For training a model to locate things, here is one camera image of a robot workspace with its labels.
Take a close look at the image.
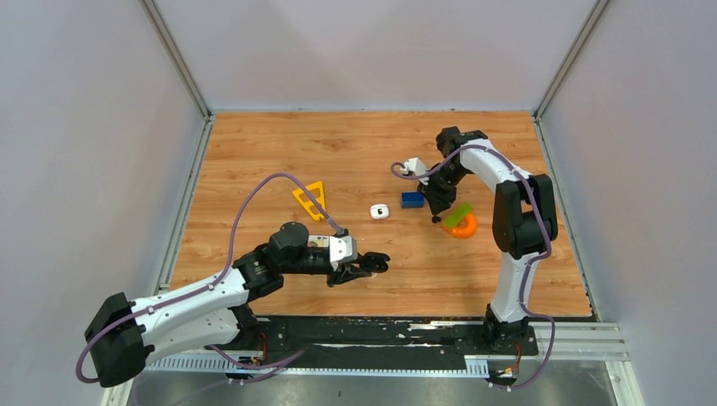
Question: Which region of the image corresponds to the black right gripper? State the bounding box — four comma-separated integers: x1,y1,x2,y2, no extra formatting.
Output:
417,163,469,216

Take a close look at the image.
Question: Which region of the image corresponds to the yellow triangular plastic frame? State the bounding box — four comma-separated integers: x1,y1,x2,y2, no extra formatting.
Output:
292,181,326,222

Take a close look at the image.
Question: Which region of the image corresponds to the white earbud charging case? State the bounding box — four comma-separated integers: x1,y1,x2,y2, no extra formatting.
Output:
369,204,390,220

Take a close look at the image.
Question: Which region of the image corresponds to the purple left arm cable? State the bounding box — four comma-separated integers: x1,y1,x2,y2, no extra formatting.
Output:
75,172,348,406

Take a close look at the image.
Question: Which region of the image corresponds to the playing card deck box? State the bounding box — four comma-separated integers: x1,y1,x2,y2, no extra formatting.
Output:
307,235,330,248

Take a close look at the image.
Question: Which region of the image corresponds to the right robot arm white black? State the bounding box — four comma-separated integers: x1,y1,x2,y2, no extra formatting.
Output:
418,127,558,354

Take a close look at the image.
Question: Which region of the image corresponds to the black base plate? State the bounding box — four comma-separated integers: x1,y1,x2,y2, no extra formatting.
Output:
226,315,539,370

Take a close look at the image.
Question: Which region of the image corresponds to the slotted cable duct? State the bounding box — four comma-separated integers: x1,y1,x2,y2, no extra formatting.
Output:
148,356,490,377

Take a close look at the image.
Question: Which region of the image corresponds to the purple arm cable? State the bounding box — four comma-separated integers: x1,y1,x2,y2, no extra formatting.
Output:
75,172,348,406
390,144,556,392

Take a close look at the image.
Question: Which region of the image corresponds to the blue toy brick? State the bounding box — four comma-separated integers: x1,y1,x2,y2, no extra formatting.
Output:
400,192,425,209

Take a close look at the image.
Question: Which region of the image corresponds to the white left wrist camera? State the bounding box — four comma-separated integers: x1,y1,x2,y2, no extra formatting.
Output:
328,235,359,272

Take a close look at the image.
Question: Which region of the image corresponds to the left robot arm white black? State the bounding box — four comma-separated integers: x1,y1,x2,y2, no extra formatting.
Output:
76,222,391,387

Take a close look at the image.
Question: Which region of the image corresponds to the orange plastic ring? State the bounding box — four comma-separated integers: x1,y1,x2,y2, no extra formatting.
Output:
446,211,479,240

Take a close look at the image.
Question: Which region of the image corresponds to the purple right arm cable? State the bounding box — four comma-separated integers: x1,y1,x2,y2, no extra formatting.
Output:
390,144,556,392

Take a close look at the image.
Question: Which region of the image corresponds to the black oval earbud case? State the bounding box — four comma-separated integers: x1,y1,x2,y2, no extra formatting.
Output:
363,252,392,275

